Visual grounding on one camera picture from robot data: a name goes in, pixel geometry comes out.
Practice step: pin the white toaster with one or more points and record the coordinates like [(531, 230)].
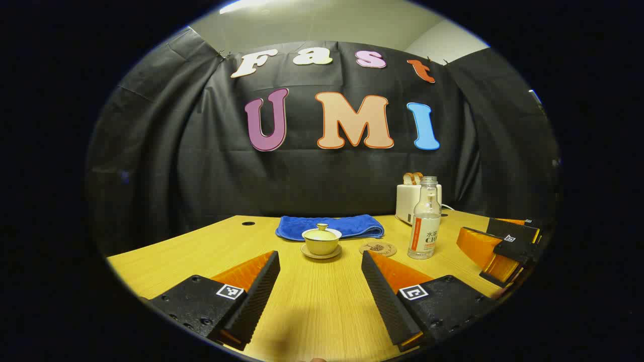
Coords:
[(405, 201)]

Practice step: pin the clear water bottle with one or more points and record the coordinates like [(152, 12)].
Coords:
[(424, 236)]

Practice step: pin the cream teacup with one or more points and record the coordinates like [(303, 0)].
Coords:
[(322, 247)]

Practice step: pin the toast bread slice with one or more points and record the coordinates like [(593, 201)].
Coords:
[(407, 179), (418, 178)]

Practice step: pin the round wooden coaster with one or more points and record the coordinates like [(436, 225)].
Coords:
[(377, 249)]

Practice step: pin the cream saucer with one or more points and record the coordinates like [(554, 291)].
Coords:
[(322, 256)]

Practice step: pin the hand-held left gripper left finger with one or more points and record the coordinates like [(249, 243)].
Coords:
[(256, 301)]

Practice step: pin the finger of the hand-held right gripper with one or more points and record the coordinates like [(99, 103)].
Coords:
[(478, 249), (513, 232)]

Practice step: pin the black backdrop cloth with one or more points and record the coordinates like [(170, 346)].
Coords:
[(176, 166)]

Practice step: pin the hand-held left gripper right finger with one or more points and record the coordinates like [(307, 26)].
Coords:
[(387, 306)]

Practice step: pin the blue towel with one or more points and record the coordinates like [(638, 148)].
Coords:
[(347, 226)]

